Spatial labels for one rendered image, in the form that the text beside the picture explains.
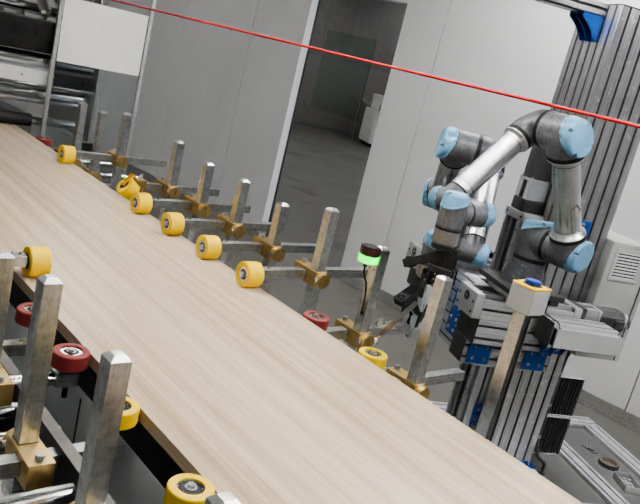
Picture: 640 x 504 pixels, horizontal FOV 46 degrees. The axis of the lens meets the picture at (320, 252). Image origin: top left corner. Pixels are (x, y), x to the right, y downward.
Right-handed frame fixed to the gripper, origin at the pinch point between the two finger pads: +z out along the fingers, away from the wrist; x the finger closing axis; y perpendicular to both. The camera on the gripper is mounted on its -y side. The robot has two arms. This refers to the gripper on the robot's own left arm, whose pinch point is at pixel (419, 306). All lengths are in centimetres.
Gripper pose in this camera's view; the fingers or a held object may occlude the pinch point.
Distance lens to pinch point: 225.0
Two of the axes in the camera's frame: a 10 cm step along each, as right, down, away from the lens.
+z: -2.2, 9.5, 2.4
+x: 4.9, -1.0, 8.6
